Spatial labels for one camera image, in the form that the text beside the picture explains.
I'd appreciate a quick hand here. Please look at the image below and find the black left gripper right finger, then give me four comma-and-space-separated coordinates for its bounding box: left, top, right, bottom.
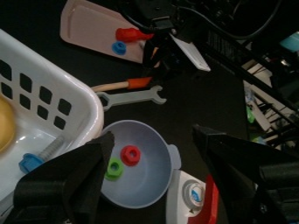
191, 123, 299, 224

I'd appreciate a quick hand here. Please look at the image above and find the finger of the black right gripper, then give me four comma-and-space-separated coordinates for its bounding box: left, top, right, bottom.
142, 38, 160, 70
156, 32, 186, 79

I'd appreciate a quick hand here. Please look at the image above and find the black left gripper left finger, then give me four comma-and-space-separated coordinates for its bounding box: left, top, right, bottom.
3, 130, 118, 224

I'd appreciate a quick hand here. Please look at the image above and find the white flat plastic piece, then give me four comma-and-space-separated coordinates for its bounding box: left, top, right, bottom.
170, 32, 212, 73

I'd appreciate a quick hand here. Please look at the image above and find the blue toy nut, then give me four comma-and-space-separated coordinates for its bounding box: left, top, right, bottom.
111, 40, 128, 56

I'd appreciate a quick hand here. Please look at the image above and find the red toy bolt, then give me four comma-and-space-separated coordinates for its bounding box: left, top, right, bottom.
115, 27, 155, 44

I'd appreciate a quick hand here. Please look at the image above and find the grey bolt with blue head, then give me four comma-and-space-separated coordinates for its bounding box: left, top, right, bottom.
17, 136, 66, 175

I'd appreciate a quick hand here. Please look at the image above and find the beige tool with orange collar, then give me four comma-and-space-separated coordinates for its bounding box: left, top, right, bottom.
90, 76, 155, 93

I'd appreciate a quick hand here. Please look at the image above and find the green toy nut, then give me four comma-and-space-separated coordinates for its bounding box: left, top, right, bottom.
104, 157, 126, 181

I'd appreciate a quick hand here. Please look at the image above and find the grey toy wrench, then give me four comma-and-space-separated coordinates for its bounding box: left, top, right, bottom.
96, 84, 168, 112

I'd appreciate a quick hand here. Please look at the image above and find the pink cutting board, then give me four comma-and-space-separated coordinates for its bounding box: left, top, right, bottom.
59, 0, 148, 64

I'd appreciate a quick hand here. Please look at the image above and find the white and red toy appliance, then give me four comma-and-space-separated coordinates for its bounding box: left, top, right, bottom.
166, 169, 222, 224

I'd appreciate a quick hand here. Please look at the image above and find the red toy nut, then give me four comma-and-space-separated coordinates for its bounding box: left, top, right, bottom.
119, 144, 143, 167

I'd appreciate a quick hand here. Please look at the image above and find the green plastic item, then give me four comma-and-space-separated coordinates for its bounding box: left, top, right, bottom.
246, 104, 258, 124

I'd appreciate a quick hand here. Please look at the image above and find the yellow round toy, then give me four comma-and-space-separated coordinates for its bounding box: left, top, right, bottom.
0, 95, 17, 153

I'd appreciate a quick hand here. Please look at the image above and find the light blue toy pan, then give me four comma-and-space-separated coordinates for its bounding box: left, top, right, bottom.
99, 119, 183, 210

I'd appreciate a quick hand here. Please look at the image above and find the white plastic basket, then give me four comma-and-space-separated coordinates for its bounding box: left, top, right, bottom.
0, 28, 107, 207

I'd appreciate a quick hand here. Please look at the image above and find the teal container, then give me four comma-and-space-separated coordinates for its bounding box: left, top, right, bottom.
279, 31, 299, 53

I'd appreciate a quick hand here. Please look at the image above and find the black cable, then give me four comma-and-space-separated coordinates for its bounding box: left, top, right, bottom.
176, 0, 284, 41

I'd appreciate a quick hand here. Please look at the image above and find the black frame rail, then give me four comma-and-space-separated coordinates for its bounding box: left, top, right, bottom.
202, 29, 299, 112

